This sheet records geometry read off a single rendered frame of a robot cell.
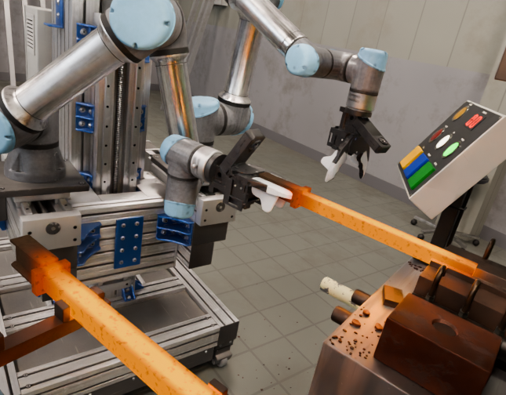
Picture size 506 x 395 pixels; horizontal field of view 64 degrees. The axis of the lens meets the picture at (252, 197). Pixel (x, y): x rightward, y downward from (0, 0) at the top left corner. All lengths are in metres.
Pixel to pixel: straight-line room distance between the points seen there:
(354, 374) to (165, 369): 0.24
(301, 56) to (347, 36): 3.84
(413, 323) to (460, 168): 0.60
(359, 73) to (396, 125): 3.25
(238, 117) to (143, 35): 0.63
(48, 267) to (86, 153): 0.86
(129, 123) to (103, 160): 0.14
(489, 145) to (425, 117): 3.12
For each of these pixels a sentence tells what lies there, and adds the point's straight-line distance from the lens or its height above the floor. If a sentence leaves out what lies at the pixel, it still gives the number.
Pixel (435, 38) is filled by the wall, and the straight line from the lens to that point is 4.27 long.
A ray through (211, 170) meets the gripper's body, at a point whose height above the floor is 0.99.
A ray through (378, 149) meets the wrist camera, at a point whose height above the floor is 1.06.
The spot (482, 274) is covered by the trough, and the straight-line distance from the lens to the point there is 0.73.
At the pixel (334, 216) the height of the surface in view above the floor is 1.00.
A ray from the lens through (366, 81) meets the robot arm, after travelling 1.11.
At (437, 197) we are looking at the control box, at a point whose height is 0.98.
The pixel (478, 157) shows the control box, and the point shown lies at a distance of 1.09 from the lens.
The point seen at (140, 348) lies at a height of 0.94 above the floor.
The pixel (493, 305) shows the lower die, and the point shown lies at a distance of 0.65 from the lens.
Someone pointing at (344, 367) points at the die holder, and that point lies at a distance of 0.58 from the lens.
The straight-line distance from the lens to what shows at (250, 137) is 0.81.
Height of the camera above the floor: 1.27
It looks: 21 degrees down
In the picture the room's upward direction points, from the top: 10 degrees clockwise
